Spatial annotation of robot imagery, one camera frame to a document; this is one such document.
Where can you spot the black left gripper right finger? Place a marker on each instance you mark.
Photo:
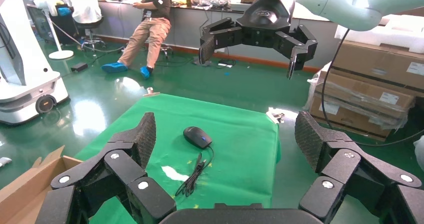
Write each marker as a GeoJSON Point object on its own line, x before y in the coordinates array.
{"type": "Point", "coordinates": [344, 169]}

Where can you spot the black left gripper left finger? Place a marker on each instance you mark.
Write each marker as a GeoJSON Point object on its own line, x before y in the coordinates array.
{"type": "Point", "coordinates": [122, 169]}

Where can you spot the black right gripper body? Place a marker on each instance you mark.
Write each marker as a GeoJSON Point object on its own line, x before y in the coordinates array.
{"type": "Point", "coordinates": [265, 17]}

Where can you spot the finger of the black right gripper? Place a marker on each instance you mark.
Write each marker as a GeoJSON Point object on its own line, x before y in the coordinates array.
{"type": "Point", "coordinates": [222, 37]}
{"type": "Point", "coordinates": [299, 50]}

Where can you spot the brown cardboard box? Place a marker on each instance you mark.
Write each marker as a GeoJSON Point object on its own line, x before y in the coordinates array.
{"type": "Point", "coordinates": [20, 196]}

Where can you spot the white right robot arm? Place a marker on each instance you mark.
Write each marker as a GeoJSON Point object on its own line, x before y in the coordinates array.
{"type": "Point", "coordinates": [348, 4]}

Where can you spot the plastic wrapped cardboard box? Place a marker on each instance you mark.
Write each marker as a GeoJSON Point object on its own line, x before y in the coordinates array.
{"type": "Point", "coordinates": [351, 120]}
{"type": "Point", "coordinates": [364, 92]}

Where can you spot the large flat cardboard box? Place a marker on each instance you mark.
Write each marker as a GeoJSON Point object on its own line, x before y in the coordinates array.
{"type": "Point", "coordinates": [374, 64]}

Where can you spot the white power strip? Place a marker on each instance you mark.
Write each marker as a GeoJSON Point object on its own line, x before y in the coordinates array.
{"type": "Point", "coordinates": [225, 65]}

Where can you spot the seated person in black shirt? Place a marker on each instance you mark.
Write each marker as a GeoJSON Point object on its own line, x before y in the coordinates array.
{"type": "Point", "coordinates": [155, 27]}

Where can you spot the silver metal clip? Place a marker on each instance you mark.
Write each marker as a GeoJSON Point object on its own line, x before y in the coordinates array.
{"type": "Point", "coordinates": [150, 91]}
{"type": "Point", "coordinates": [277, 116]}

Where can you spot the clear plastic bag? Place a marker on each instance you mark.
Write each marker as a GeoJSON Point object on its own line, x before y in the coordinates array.
{"type": "Point", "coordinates": [420, 153]}

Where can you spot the white foam packing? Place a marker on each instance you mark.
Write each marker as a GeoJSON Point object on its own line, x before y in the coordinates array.
{"type": "Point", "coordinates": [397, 32]}

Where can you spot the green table cloth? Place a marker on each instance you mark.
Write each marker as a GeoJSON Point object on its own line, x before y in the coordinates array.
{"type": "Point", "coordinates": [238, 156]}

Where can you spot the black power adapter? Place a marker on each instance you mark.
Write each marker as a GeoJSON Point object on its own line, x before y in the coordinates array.
{"type": "Point", "coordinates": [79, 67]}

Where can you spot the white stand with round base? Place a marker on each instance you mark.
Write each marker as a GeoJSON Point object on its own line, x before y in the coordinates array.
{"type": "Point", "coordinates": [61, 54]}

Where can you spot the black swivel stool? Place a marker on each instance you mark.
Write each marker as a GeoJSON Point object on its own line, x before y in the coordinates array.
{"type": "Point", "coordinates": [89, 23]}

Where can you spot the person in white coat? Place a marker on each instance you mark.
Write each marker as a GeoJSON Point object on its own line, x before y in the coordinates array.
{"type": "Point", "coordinates": [84, 4]}

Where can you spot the white wheeled robot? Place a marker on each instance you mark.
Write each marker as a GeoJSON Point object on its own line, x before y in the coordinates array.
{"type": "Point", "coordinates": [23, 67]}

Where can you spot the black storage cart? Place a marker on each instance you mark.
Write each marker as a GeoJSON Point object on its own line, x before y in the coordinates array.
{"type": "Point", "coordinates": [66, 27]}

